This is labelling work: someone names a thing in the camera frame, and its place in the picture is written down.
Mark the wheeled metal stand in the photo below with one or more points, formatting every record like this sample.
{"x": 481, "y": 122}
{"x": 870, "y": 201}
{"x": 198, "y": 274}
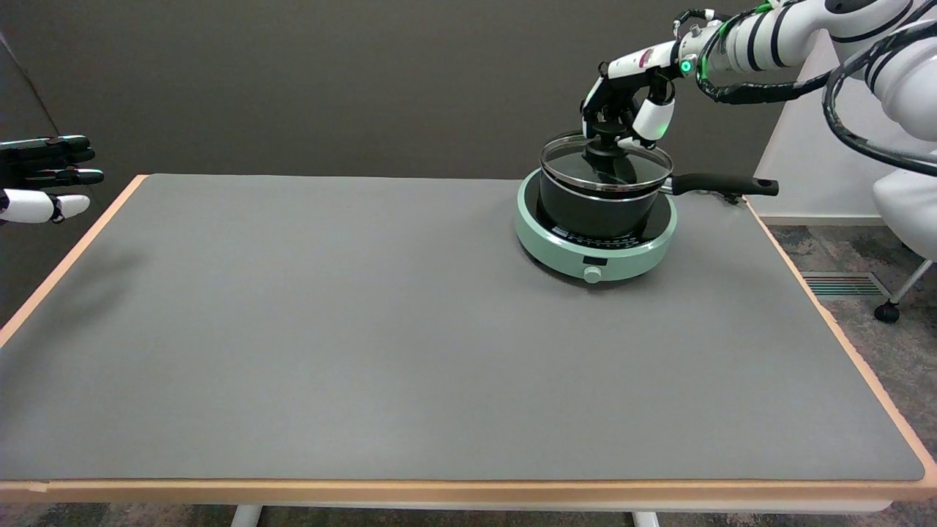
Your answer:
{"x": 904, "y": 289}

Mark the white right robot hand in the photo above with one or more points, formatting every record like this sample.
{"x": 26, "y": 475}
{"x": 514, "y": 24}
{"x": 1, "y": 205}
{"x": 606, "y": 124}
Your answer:
{"x": 637, "y": 62}

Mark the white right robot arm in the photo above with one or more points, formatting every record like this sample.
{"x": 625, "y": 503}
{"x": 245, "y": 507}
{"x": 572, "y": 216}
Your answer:
{"x": 768, "y": 36}

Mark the floor vent grille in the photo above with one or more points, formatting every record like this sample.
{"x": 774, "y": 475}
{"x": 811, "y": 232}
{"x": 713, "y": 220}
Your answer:
{"x": 845, "y": 286}

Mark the glass pot lid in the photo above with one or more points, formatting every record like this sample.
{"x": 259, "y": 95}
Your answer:
{"x": 644, "y": 165}

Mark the white table leg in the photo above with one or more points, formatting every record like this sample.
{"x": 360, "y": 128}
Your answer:
{"x": 646, "y": 519}
{"x": 246, "y": 517}

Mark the grey table mat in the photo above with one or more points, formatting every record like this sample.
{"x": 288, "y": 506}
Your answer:
{"x": 329, "y": 329}

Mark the mint green induction cooker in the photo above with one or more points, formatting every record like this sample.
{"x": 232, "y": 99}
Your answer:
{"x": 556, "y": 249}

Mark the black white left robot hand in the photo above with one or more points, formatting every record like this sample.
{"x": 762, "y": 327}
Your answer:
{"x": 33, "y": 206}

